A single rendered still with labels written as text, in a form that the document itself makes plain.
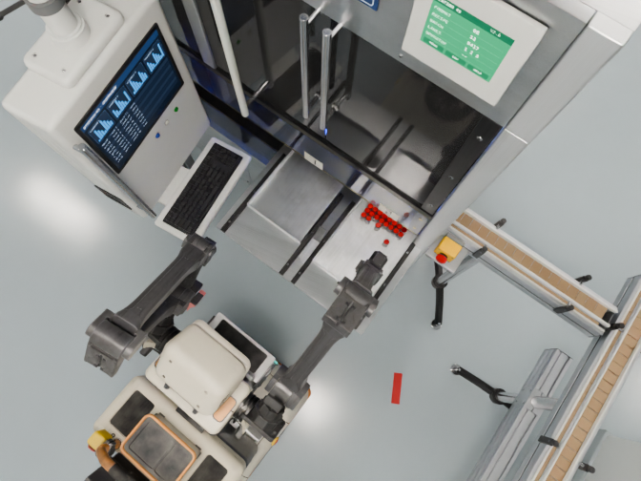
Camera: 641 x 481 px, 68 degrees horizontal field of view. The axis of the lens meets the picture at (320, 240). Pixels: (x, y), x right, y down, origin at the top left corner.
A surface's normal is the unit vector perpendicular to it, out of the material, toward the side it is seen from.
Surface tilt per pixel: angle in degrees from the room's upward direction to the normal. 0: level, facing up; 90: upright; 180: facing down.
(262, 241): 0
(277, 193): 0
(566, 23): 90
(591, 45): 90
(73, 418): 0
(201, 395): 48
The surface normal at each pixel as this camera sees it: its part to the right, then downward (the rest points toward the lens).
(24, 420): 0.02, -0.25
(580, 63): -0.59, 0.77
